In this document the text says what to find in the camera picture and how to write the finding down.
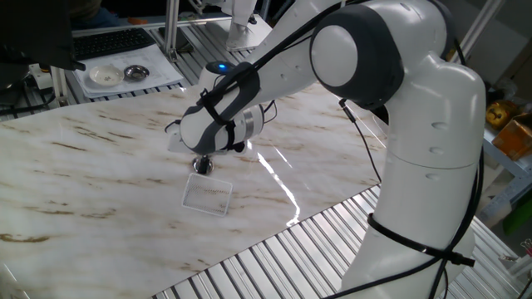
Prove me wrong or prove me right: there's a white ceramic dish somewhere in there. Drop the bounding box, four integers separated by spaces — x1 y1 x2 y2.
88 65 125 87

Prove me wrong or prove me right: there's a marble pattern table sheet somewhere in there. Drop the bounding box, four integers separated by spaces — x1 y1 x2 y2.
0 81 390 299

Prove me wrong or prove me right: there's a clear acrylic goal stand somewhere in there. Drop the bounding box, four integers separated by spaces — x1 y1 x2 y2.
180 172 234 218

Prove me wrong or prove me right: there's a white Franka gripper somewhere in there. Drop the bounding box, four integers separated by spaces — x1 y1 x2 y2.
166 124 212 174

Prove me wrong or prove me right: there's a steel dish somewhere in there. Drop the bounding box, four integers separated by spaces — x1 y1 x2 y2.
123 64 150 82

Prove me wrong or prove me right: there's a yellow round toy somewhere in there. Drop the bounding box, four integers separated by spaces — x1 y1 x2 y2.
485 99 520 130

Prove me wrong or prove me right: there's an aluminium post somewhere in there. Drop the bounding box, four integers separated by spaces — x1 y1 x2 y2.
164 0 180 63

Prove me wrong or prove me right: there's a thin black hanging cable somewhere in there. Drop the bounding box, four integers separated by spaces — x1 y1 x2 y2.
338 98 382 184

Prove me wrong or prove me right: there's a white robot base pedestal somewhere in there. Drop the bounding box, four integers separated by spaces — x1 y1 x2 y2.
226 0 273 53

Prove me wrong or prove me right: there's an orange box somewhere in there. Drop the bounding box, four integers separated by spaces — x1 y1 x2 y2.
492 114 532 161

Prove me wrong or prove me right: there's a small round steel plate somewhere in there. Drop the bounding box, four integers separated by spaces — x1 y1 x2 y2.
191 156 216 176

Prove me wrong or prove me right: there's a black monitor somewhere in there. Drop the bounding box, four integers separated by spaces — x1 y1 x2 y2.
0 0 86 71

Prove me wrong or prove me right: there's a white paper sheet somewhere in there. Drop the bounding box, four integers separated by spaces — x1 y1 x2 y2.
72 43 185 100

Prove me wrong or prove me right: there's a black keyboard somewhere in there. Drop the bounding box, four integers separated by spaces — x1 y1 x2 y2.
72 27 157 61

